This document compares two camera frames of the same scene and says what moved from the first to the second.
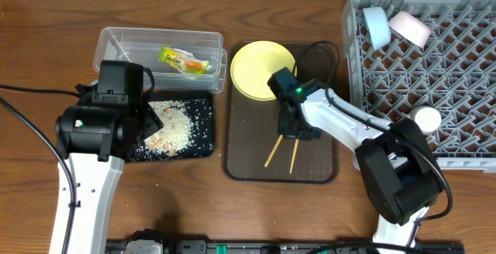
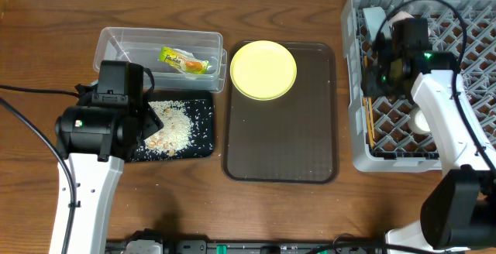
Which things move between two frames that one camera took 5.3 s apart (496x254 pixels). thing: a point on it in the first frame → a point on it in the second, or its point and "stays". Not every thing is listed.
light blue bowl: x=378 y=26 stays
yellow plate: x=254 y=64 stays
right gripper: x=284 y=129 → x=369 y=84
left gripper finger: x=150 y=122 stays
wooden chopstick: x=273 y=151 → x=365 y=109
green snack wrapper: x=183 y=61 stays
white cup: x=427 y=118 stays
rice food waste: x=176 y=134 stays
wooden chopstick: x=294 y=153 → x=370 y=103
